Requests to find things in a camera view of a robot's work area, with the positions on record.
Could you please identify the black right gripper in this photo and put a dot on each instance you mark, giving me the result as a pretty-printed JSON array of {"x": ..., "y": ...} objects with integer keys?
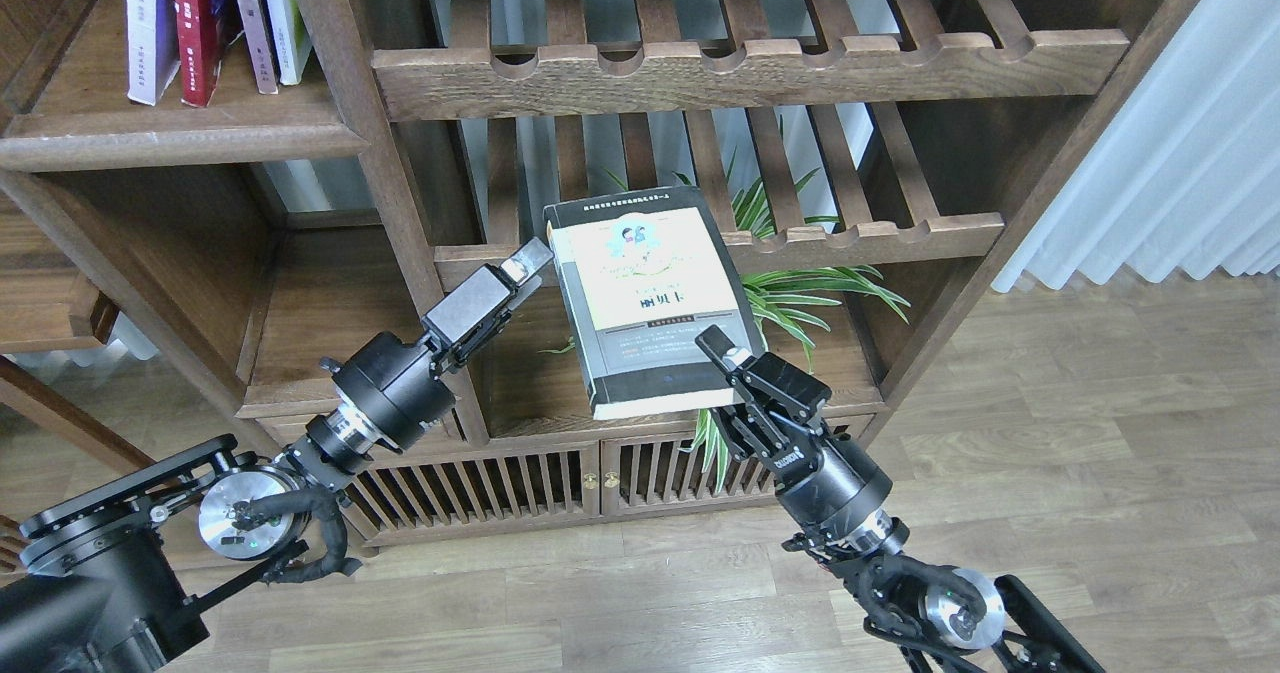
[{"x": 829, "y": 485}]

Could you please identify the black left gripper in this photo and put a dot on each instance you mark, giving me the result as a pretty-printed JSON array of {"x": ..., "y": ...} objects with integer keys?
[{"x": 391, "y": 392}]

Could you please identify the yellow and black thick book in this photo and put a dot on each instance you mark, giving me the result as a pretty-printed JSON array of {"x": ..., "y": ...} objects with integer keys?
[{"x": 650, "y": 293}]

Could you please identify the pale lilac white book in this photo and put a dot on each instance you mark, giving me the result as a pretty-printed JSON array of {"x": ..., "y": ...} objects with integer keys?
[{"x": 152, "y": 49}]

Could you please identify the red rescue guide book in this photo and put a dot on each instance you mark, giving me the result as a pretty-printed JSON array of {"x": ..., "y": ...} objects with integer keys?
[{"x": 204, "y": 31}]

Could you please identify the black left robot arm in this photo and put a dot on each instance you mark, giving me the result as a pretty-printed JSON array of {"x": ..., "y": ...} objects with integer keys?
[{"x": 99, "y": 594}]

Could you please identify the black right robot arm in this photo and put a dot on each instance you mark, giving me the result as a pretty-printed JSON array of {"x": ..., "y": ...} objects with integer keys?
[{"x": 934, "y": 614}]

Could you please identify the green spider plant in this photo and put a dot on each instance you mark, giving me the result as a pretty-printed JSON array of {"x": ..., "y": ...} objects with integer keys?
[{"x": 820, "y": 288}]

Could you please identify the white green upright book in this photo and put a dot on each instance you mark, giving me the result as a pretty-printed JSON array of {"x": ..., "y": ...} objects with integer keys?
[{"x": 292, "y": 43}]

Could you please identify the dark wooden bookshelf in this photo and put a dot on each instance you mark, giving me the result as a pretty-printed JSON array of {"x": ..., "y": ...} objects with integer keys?
[{"x": 250, "y": 237}]

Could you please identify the white pleated curtain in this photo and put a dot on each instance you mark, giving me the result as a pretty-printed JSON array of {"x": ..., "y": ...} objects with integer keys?
[{"x": 1185, "y": 178}]

